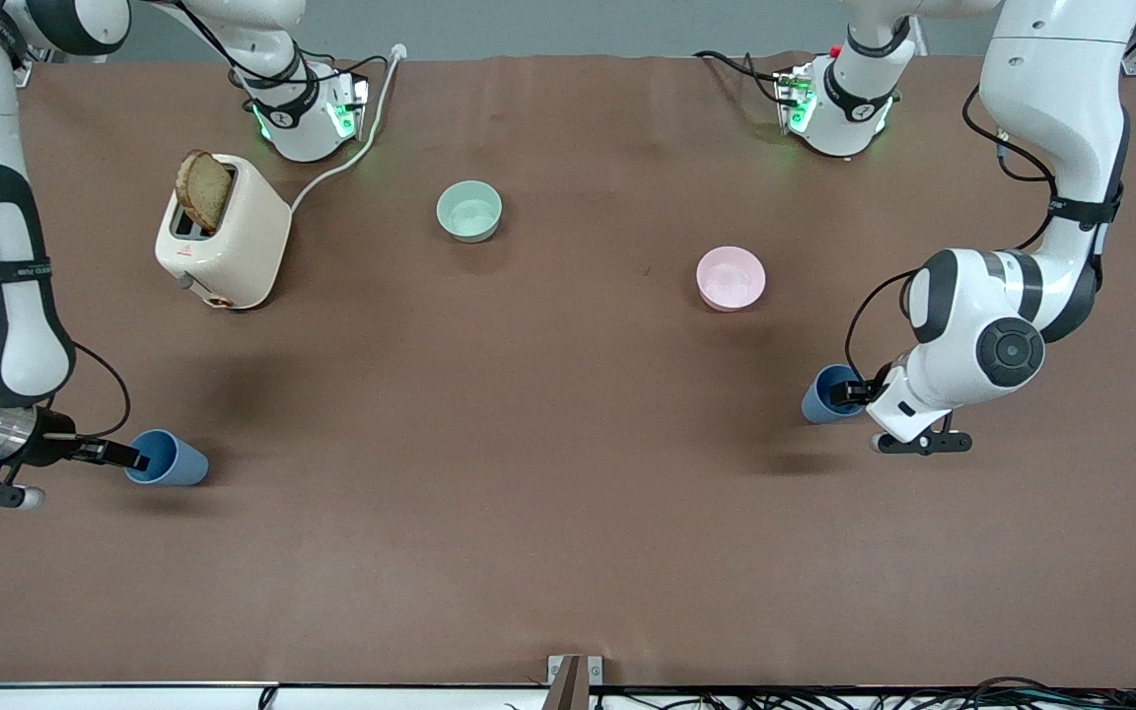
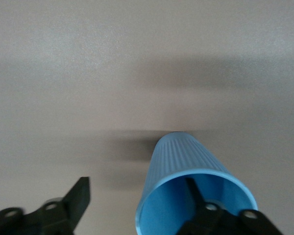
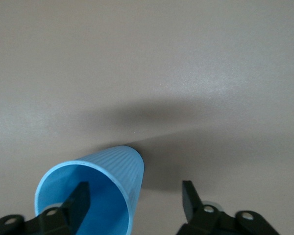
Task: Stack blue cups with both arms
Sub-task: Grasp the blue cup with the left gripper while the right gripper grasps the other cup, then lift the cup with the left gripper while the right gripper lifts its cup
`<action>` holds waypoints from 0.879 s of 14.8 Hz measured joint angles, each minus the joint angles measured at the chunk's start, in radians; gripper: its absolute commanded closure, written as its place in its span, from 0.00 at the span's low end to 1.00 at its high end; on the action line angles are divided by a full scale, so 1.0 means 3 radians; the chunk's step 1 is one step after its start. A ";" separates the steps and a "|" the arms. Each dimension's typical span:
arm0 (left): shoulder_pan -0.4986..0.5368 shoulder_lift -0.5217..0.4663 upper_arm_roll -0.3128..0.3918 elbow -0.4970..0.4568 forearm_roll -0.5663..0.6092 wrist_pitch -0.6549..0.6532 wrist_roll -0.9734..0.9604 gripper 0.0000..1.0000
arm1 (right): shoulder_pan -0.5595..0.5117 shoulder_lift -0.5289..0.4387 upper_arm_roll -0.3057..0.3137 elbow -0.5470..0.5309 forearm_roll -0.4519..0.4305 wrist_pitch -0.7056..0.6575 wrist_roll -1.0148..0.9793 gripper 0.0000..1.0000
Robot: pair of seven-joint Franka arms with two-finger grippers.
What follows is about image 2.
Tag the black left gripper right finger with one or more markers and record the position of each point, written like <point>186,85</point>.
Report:
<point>223,222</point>

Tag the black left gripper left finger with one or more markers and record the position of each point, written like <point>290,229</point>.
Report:
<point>51,218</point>

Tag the blue ribbed plastic cup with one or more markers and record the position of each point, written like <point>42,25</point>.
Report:
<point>186,156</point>

